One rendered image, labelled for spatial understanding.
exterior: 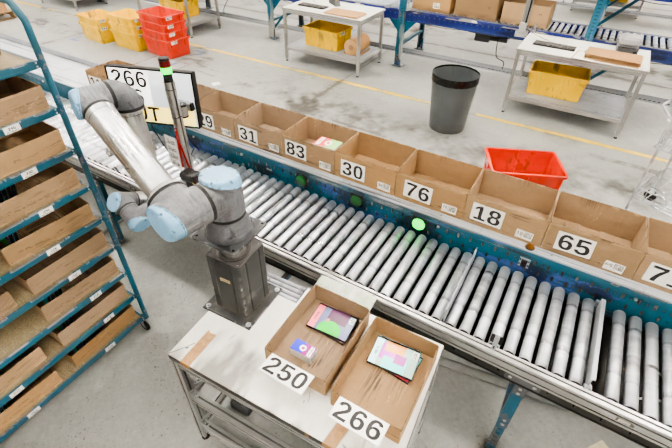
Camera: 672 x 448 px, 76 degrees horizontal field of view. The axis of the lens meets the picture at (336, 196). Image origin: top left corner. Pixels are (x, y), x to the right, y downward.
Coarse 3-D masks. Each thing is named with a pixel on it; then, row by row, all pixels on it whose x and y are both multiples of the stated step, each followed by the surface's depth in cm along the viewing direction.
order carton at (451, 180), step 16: (416, 160) 257; (432, 160) 251; (448, 160) 246; (400, 176) 233; (416, 176) 258; (432, 176) 257; (448, 176) 251; (464, 176) 245; (400, 192) 239; (432, 192) 227; (448, 192) 222; (464, 192) 245; (432, 208) 233; (464, 208) 223
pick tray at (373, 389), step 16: (384, 320) 180; (368, 336) 179; (400, 336) 180; (416, 336) 174; (368, 352) 178; (432, 352) 174; (352, 368) 172; (368, 368) 172; (336, 384) 158; (352, 384) 166; (368, 384) 166; (384, 384) 166; (400, 384) 167; (416, 384) 167; (336, 400) 157; (352, 400) 161; (368, 400) 161; (384, 400) 161; (400, 400) 162; (416, 400) 155; (384, 416) 157; (400, 416) 157; (400, 432) 145
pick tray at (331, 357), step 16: (320, 288) 194; (304, 304) 191; (336, 304) 194; (352, 304) 188; (288, 320) 181; (304, 320) 190; (368, 320) 187; (288, 336) 183; (304, 336) 183; (320, 336) 183; (352, 336) 184; (272, 352) 167; (288, 352) 177; (320, 352) 177; (336, 352) 177; (304, 368) 172; (320, 368) 172; (336, 368) 165; (320, 384) 160
